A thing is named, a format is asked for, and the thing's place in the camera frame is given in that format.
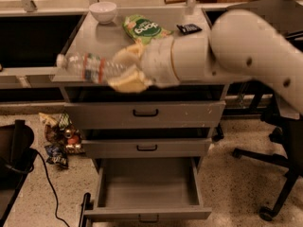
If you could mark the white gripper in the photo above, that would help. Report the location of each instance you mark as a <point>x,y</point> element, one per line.
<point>157,61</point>

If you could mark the clear plastic water bottle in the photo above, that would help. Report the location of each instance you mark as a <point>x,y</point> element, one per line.
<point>87,67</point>

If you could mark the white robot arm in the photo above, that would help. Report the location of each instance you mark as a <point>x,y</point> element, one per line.
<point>240,46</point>

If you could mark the grey drawer cabinet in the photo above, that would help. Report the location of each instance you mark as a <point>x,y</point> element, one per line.
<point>107,39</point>

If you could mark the grey top drawer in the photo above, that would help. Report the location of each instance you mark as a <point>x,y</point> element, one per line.
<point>186,106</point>

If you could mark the grey drawer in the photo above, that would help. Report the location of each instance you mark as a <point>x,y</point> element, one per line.
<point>147,190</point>
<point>186,106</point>
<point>146,143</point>

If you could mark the grey middle drawer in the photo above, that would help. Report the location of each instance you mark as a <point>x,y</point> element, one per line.
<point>146,143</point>

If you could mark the grey bottom drawer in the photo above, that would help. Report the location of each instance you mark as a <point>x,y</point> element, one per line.
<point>147,190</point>

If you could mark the green snack bag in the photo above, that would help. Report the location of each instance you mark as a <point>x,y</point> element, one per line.
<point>142,30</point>

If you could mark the white ceramic bowl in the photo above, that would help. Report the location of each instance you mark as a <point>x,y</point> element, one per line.
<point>104,12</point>

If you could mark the small black snack packet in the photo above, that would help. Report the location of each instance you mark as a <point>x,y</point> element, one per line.
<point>189,29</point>

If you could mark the pile of snack packets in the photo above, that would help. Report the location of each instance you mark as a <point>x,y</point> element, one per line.
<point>62,137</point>

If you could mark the wooden stick in background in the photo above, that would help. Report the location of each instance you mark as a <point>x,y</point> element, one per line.
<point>175,1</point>

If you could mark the black office chair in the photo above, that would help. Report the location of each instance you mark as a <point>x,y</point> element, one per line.
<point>286,16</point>

